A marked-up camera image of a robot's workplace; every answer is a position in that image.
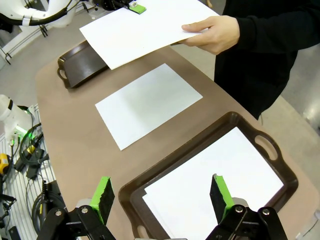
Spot dark brown plastic tray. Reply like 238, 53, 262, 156
118, 111, 300, 240
56, 39, 111, 90

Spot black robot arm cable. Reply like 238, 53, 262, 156
0, 0, 76, 28

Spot yellow emergency stop box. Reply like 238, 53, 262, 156
0, 153, 11, 175

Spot black floor stand legs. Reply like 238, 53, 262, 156
0, 46, 13, 66

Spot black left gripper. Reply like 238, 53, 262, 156
92, 0, 147, 15

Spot black power adapter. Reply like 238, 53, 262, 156
26, 166, 38, 180

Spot coiled dark green cable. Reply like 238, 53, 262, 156
19, 122, 45, 165

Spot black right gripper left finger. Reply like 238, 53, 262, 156
36, 176, 117, 240

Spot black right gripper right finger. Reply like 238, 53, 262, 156
204, 173, 290, 240

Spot coiled black cable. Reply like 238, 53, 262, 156
31, 179, 66, 233

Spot white slatted panel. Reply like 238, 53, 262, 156
0, 104, 58, 240

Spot black tripod stand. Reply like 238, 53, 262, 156
38, 24, 49, 38

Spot person's left hand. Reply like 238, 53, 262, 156
178, 15, 241, 56

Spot person's torso black top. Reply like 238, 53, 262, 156
213, 0, 320, 120

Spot person's left forearm black sleeve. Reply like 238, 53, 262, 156
234, 9, 301, 51

